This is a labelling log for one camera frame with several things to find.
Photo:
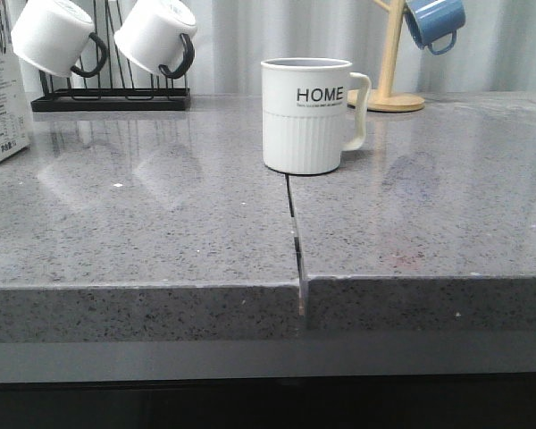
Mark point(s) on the white ribbed HOME mug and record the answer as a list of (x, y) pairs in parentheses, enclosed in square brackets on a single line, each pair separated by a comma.
[(305, 101)]

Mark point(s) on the white blue milk carton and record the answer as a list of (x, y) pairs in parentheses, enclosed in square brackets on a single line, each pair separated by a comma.
[(14, 108)]

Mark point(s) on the wooden mug tree stand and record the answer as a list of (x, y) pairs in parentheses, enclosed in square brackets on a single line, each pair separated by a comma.
[(383, 98)]

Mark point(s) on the blue enamel mug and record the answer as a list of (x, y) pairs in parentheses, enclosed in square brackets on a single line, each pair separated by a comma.
[(433, 24)]

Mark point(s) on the grey cabinet front panel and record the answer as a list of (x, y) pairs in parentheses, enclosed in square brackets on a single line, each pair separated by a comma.
[(315, 354)]

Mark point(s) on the black wire mug rack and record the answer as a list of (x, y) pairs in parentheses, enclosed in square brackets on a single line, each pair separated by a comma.
[(120, 85)]

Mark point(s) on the white mug black handle right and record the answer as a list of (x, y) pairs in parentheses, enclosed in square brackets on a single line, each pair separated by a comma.
[(157, 37)]

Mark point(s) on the white mug black handle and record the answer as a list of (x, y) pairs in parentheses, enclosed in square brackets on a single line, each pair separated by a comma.
[(52, 35), (157, 37)]

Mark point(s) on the white mug black handle left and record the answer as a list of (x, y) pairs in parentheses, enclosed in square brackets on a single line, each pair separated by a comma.
[(52, 35)]

